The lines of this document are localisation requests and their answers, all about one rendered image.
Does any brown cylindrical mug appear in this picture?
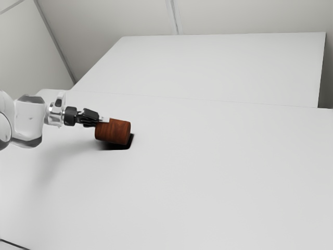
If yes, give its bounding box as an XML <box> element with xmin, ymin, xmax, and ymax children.
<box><xmin>94</xmin><ymin>118</ymin><xmax>131</xmax><ymax>145</ymax></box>

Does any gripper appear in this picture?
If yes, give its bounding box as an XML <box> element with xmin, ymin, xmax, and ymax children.
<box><xmin>62</xmin><ymin>106</ymin><xmax>109</xmax><ymax>128</ymax></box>

